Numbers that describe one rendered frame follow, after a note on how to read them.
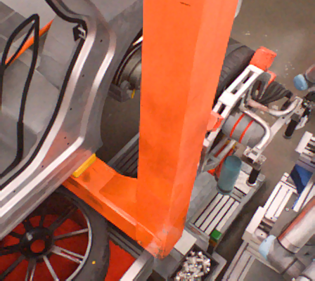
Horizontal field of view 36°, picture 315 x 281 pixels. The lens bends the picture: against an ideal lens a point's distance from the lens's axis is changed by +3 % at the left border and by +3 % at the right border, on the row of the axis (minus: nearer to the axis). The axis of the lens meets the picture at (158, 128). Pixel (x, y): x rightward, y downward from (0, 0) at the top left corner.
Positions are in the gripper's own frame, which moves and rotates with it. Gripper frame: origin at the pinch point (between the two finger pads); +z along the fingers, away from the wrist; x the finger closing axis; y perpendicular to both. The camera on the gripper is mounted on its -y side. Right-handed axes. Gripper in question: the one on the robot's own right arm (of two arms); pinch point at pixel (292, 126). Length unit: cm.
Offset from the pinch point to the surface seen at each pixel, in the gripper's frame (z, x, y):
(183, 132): 81, -13, 71
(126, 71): 32, -76, 12
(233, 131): 23.6, -18.1, 4.5
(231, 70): 18.6, -28.9, 33.8
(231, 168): 32.4, -10.8, -9.0
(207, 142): 43, -21, 14
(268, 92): 5.9, -14.3, 19.2
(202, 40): 80, -13, 105
